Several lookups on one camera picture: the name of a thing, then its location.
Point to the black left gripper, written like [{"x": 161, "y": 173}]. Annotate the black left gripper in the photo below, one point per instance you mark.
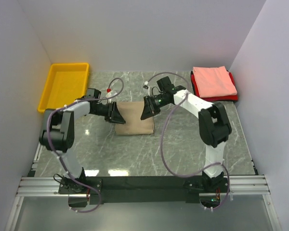
[{"x": 113, "y": 114}]

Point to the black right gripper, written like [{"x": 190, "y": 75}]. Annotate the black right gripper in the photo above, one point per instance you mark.
[{"x": 149, "y": 110}]

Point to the beige t-shirt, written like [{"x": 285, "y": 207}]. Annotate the beige t-shirt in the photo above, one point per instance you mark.
[{"x": 131, "y": 112}]

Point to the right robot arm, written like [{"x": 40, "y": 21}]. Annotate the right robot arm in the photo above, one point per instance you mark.
[{"x": 213, "y": 122}]

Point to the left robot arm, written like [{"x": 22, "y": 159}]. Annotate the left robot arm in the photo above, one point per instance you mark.
[{"x": 57, "y": 133}]

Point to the yellow plastic bin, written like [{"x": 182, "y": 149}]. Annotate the yellow plastic bin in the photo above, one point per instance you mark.
[{"x": 64, "y": 84}]

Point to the folded pink t-shirt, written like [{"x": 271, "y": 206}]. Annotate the folded pink t-shirt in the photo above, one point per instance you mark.
[{"x": 213, "y": 82}]

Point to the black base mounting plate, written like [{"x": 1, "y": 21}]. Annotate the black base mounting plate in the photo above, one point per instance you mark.
[{"x": 133, "y": 189}]

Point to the folded red t-shirt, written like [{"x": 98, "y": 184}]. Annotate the folded red t-shirt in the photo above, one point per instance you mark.
[{"x": 232, "y": 98}]

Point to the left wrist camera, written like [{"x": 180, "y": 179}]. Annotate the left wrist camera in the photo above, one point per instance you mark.
[{"x": 111, "y": 93}]

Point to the aluminium rail frame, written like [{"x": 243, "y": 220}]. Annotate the aluminium rail frame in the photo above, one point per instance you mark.
[{"x": 249, "y": 207}]

